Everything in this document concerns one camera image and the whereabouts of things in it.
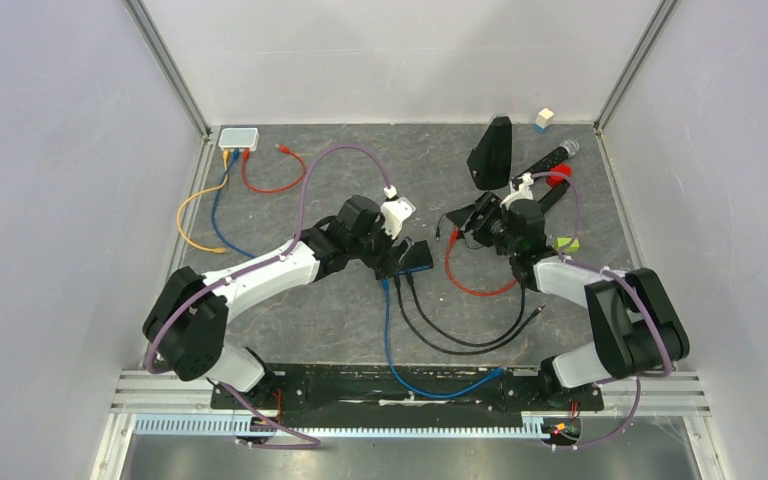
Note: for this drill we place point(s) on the white network switch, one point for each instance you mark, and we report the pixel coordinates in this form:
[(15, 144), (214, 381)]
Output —
[(238, 138)]

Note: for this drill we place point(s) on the red round cap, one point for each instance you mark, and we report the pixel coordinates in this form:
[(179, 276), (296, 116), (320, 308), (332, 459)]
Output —
[(559, 174)]

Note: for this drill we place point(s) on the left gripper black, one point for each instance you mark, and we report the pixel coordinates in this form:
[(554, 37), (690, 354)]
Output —
[(383, 260)]

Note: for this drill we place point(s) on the aluminium frame rail front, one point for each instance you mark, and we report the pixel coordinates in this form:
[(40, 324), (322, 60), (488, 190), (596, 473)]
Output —
[(165, 405)]

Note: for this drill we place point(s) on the black microphone lower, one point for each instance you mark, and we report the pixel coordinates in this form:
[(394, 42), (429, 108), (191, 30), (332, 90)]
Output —
[(555, 193)]

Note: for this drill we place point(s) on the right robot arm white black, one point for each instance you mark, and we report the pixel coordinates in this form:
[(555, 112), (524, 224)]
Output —
[(635, 327)]

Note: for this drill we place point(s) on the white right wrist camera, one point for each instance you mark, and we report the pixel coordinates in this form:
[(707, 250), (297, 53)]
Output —
[(519, 189)]

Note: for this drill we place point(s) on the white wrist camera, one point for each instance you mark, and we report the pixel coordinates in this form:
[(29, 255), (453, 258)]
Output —
[(396, 210), (519, 189)]

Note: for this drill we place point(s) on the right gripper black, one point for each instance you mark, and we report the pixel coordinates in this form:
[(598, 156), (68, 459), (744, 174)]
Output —
[(488, 206)]

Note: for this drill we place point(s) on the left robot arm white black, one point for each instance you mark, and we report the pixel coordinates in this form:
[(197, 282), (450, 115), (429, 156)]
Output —
[(186, 326)]

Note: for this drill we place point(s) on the green block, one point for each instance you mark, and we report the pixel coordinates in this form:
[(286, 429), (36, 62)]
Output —
[(567, 244)]

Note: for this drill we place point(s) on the white blue block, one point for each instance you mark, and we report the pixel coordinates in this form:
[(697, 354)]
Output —
[(544, 119)]

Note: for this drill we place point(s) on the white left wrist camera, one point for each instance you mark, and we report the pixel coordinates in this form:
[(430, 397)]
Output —
[(396, 210)]

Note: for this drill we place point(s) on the black microphone silver head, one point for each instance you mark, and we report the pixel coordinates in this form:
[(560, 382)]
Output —
[(566, 150)]

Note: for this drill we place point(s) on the black wedge shaped stand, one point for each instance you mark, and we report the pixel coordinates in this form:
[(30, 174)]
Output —
[(489, 162)]

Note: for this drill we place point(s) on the black network switch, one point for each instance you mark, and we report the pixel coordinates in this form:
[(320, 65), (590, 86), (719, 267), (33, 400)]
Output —
[(417, 258)]

